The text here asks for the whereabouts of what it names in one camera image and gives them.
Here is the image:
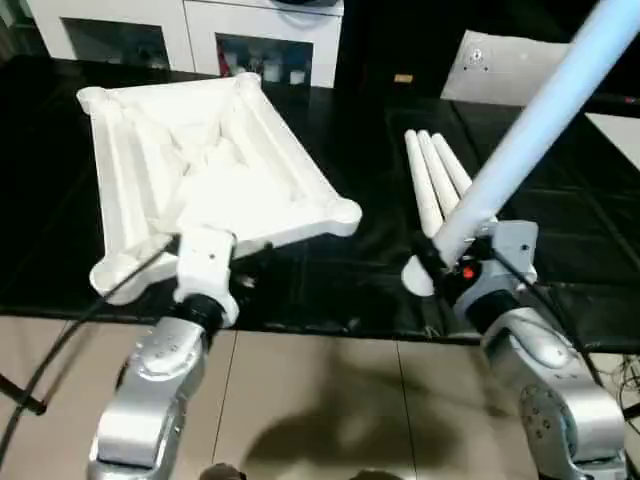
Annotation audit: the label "white cabinet with glass doors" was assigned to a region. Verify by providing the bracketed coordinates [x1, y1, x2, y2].
[25, 0, 347, 90]

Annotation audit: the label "black work mat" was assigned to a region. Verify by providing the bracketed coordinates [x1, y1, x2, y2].
[0, 55, 640, 352]

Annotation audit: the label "black tripod leg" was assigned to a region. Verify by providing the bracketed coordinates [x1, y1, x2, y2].
[0, 374, 49, 417]

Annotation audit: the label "black floor cables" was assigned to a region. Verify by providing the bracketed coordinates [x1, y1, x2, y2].
[598, 350, 640, 423]

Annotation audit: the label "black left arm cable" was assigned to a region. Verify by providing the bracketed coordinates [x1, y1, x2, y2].
[0, 238, 183, 473]

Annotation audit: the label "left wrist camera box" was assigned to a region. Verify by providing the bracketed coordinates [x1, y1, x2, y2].
[174, 227, 242, 327]

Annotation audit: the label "flat white board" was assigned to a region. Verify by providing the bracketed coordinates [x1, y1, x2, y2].
[585, 112, 640, 167]

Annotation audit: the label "white plastic table top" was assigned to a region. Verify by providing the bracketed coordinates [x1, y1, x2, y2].
[77, 72, 363, 301]

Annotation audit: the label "white plastic bag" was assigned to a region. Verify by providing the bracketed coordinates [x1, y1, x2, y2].
[440, 30, 602, 107]

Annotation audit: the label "dark round object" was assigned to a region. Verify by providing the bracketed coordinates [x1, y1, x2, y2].
[274, 0, 342, 10]

